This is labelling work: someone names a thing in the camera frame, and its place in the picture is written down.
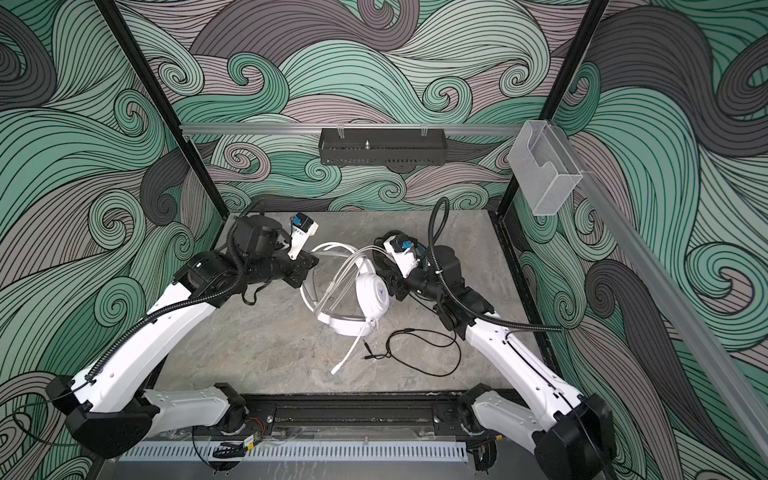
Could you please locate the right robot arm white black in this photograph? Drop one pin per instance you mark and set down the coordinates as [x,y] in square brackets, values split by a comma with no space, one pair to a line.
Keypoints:
[570,435]

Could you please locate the white headphones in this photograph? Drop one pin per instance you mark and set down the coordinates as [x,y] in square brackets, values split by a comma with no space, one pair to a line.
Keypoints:
[357,272]

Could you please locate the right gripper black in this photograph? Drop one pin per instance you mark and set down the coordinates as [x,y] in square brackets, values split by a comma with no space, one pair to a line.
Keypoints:
[403,284]

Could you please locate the black frame post right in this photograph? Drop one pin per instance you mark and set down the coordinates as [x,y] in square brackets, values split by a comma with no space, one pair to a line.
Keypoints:
[572,61]

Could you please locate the black frame post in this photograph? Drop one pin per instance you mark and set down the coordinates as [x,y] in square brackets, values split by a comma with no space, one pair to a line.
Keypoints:
[572,61]
[121,32]

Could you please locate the aluminium wall rail back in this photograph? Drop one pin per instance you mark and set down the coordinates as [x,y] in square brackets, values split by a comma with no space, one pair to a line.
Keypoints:
[276,128]

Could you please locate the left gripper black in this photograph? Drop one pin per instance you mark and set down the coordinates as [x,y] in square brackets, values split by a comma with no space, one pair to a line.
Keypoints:
[304,263]

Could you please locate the black blue headphones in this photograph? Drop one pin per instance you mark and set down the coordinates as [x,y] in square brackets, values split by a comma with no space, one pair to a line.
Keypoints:
[400,248]

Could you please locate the black frame post left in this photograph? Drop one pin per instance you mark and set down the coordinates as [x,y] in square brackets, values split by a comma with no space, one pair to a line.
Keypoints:
[121,32]

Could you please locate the clear plastic wall bin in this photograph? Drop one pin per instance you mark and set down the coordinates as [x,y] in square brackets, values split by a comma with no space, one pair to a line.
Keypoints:
[544,163]

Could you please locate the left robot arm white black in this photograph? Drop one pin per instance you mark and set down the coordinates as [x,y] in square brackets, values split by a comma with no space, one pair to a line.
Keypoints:
[107,407]

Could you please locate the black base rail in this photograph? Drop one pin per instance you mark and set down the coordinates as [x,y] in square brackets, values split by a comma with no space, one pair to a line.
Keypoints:
[442,413]

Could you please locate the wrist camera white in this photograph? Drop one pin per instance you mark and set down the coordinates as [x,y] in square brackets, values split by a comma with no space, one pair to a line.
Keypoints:
[302,228]
[405,270]

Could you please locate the aluminium wall rail right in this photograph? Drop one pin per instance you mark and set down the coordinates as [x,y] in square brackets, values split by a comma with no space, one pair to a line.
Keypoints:
[738,394]

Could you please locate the black perforated wall tray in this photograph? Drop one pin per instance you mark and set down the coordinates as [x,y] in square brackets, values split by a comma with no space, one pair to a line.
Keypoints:
[389,147]

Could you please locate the aluminium wall rail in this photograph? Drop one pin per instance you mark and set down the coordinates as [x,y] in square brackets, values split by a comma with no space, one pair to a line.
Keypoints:
[276,128]
[738,394]

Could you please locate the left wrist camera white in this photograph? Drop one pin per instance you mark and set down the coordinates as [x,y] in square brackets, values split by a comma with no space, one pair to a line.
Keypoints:
[302,228]

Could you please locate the white slotted cable duct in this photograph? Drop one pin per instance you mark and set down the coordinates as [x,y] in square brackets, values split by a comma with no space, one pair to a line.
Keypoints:
[308,451]

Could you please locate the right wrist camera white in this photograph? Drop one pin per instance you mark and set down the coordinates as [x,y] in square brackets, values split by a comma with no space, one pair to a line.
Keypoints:
[405,270]

